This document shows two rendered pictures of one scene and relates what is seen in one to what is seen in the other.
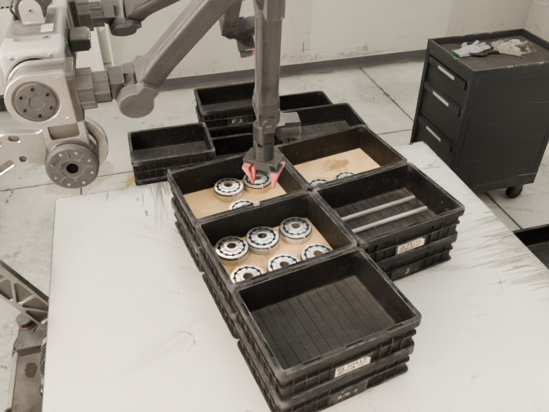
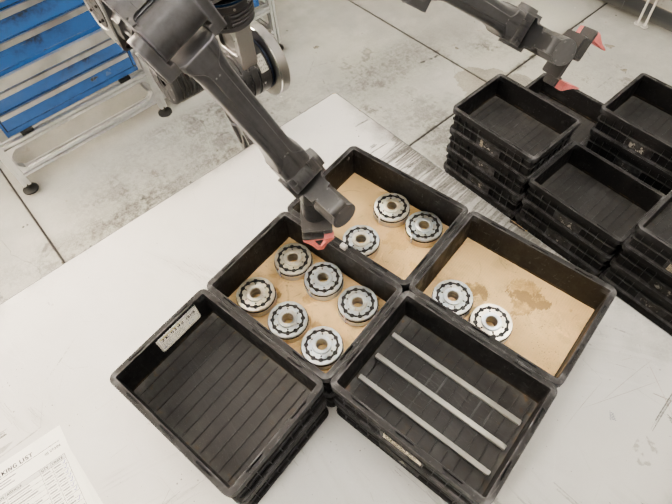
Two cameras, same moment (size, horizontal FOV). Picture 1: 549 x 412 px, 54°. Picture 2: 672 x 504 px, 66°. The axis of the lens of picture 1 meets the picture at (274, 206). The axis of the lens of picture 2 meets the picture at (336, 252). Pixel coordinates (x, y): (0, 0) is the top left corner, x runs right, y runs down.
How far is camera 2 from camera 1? 1.24 m
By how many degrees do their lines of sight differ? 48
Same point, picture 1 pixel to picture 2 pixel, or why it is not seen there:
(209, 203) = (361, 205)
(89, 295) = (233, 188)
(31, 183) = (456, 59)
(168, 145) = (529, 116)
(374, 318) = (260, 444)
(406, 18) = not seen: outside the picture
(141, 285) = (261, 216)
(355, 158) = (562, 314)
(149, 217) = not seen: hidden behind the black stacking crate
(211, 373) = not seen: hidden behind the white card
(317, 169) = (501, 279)
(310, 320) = (232, 378)
